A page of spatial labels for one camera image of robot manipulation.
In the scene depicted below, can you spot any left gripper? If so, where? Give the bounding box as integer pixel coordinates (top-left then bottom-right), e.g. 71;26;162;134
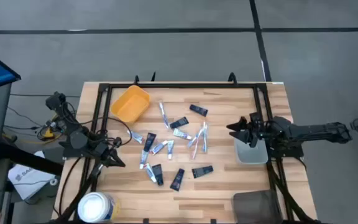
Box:
92;140;126;169

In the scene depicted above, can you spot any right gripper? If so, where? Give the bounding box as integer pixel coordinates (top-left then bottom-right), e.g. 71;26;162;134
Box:
226;111;275;149

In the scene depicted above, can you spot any small white toothpaste tube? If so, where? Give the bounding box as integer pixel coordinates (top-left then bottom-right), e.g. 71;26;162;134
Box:
149;139;169;156
167;139;175;161
126;129;145;144
139;149;149;170
172;128;193;141
144;162;157;184

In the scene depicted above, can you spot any blue toothbrush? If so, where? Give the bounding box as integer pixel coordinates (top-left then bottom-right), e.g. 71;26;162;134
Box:
187;126;205;148
201;121;209;153
158;101;170;129

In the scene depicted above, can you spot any red toothbrush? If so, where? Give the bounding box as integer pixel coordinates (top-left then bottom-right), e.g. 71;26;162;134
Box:
190;130;203;161

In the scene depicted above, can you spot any light grey plastic bin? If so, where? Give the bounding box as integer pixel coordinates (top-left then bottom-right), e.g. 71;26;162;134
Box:
233;136;269;166

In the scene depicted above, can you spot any white lidded canister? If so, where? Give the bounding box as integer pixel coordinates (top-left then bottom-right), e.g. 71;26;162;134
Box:
76;191;121;224

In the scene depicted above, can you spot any yellow plastic bin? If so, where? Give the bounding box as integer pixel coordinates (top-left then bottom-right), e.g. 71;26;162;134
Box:
109;85;152;124

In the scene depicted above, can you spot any dark translucent plastic bin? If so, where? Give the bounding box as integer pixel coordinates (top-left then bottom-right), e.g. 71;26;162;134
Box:
232;189;283;224

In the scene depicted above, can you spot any white paper bag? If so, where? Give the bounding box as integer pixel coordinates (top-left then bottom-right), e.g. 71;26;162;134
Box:
7;150;57;201

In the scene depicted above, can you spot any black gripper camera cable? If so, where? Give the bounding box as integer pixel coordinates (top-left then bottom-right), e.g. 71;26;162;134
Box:
84;115;133;147

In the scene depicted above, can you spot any yellow cable plug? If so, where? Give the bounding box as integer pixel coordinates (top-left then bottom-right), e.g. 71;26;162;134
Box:
40;126;57;140

